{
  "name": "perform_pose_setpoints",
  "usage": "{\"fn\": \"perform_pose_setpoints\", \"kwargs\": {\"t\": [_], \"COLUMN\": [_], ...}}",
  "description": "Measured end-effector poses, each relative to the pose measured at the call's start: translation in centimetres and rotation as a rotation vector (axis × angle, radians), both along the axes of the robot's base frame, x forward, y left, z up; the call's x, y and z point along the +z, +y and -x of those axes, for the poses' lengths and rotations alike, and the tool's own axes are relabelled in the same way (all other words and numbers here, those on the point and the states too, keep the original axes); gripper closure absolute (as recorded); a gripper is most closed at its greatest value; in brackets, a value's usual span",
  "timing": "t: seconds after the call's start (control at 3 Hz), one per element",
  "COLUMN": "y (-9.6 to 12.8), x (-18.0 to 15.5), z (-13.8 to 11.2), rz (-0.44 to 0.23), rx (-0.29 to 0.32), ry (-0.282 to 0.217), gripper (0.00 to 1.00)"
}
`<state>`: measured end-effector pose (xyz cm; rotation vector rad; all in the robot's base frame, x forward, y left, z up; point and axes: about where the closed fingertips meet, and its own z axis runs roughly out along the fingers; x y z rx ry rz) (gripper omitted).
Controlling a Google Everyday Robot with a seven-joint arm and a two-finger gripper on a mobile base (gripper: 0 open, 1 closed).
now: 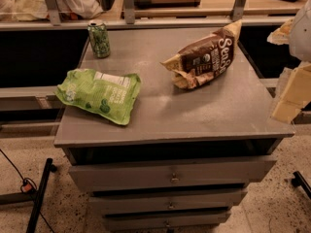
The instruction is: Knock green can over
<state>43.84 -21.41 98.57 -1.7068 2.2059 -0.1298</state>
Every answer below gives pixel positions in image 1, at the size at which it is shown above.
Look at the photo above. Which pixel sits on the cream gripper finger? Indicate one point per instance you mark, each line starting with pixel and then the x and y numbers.
pixel 293 92

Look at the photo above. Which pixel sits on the green soda can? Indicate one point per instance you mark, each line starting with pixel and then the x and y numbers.
pixel 99 39

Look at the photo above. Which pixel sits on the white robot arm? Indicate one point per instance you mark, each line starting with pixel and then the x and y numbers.
pixel 296 33

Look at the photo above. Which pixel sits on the black stand foot right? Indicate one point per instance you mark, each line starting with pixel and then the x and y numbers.
pixel 298 180

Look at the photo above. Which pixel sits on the brown chip bag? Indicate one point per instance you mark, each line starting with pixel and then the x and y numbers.
pixel 203 60

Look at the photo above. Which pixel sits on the grey drawer cabinet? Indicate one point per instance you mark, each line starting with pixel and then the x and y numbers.
pixel 185 157

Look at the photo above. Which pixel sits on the green snack bag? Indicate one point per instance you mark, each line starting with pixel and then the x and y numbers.
pixel 109 96

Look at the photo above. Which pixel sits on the white cloth on shelf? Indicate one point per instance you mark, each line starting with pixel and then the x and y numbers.
pixel 29 10

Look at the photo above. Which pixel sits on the black stand leg left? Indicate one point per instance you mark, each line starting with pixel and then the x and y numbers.
pixel 29 191

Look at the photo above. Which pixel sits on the grey metal shelf rail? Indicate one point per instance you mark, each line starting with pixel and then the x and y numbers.
pixel 209 12

